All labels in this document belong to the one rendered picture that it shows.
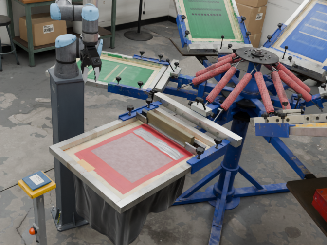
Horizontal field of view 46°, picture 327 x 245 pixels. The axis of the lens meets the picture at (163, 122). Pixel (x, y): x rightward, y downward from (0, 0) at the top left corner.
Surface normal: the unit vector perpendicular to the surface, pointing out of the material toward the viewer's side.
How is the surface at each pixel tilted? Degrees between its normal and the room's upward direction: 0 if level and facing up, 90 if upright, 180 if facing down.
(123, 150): 0
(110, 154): 0
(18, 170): 0
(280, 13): 90
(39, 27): 83
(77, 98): 90
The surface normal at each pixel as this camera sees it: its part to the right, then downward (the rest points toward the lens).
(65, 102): 0.46, 0.50
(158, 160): 0.11, -0.85
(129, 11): 0.71, 0.43
